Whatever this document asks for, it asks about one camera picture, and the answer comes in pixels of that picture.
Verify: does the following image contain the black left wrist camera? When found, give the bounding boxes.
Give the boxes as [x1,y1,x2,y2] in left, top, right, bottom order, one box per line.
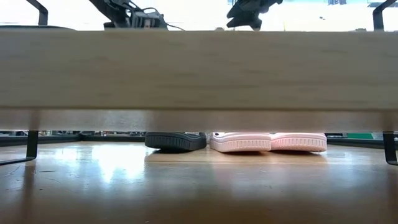
[132,6,169,31]

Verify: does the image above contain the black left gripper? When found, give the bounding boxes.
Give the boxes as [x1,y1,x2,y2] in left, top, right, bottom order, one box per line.
[88,0,137,31]

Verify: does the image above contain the green flat panel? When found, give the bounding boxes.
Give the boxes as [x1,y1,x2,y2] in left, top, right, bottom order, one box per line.
[346,133,374,141]

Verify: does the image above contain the wooden shelf with black legs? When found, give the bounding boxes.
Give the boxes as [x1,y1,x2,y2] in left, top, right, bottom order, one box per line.
[0,0,398,167]

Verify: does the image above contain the black metal table frame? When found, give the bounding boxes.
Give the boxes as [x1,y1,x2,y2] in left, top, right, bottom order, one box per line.
[0,133,398,150]

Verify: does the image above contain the pink slide sandal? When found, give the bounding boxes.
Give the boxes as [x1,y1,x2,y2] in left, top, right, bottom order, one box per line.
[208,132,273,154]
[269,133,328,153]

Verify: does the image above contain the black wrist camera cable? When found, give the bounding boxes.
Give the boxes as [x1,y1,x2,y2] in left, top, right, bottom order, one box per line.
[166,22,187,32]

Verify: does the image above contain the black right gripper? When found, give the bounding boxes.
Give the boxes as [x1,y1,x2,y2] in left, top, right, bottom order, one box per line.
[226,0,284,31]

